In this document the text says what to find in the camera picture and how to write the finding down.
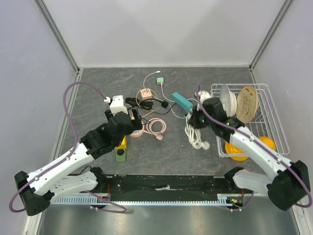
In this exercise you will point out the beige patterned plate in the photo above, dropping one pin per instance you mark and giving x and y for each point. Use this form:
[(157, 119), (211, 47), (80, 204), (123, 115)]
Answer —
[(247, 104)]

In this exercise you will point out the yellow cube socket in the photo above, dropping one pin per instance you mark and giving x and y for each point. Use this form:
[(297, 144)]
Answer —
[(123, 144)]

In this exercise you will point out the teal power strip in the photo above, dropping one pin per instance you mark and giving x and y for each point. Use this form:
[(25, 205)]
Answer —
[(183, 102)]

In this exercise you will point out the light green plug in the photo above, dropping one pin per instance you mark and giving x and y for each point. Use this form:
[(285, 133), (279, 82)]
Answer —
[(160, 80)]

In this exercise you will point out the pink cube socket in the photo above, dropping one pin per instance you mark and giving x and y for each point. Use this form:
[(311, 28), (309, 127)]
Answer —
[(145, 94)]

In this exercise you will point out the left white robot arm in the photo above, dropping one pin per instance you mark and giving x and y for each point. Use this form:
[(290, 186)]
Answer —
[(38, 189)]

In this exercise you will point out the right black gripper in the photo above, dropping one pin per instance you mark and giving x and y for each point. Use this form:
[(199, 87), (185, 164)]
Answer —
[(193, 121)]

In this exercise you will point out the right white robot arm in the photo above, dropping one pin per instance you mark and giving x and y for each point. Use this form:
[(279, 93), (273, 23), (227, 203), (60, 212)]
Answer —
[(285, 182)]

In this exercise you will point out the yellow bowl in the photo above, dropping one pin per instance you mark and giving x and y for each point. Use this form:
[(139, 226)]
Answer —
[(231, 149), (269, 142)]

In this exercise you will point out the yellow bowl right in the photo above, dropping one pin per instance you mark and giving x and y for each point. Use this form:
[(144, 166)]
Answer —
[(269, 142)]

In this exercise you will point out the green power strip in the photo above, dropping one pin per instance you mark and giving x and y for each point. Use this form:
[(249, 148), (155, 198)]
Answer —
[(120, 156)]

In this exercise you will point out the light blue cable duct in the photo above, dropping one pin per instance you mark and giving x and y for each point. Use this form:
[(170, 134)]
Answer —
[(86, 199)]

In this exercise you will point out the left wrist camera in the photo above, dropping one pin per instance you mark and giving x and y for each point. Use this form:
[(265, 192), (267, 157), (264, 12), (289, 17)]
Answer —
[(116, 104)]

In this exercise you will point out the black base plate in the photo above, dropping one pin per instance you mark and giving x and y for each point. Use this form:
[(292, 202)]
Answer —
[(166, 187)]

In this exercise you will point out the yellow bowl front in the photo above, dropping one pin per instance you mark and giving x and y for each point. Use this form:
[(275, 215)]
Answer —
[(231, 149)]

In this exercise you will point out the white bowl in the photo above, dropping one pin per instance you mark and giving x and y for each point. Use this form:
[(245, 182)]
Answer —
[(228, 100)]

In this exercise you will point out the pink round socket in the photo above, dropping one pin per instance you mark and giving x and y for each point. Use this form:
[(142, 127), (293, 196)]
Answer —
[(137, 133)]

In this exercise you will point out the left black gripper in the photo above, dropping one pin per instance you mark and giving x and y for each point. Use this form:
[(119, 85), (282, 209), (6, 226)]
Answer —
[(136, 124)]

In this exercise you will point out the white wire dish rack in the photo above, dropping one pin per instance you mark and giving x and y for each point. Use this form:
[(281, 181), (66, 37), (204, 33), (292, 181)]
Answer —
[(265, 123)]

